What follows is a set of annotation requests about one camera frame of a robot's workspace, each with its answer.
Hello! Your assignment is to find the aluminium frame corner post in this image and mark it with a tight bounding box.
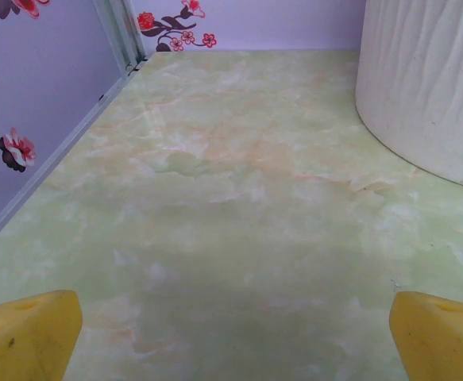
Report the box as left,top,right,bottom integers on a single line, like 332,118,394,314
94,0,149,76

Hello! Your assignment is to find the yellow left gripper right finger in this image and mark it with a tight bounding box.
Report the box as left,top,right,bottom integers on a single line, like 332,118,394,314
388,291,463,381

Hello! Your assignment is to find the white ribbed plastic bin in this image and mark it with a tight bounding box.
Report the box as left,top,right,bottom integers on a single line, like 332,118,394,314
354,0,463,194

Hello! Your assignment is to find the aluminium table side rail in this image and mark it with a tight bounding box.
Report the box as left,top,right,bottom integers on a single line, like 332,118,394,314
0,59,149,259

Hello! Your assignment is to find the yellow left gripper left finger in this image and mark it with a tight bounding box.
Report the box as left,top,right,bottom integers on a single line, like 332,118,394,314
0,289,83,381

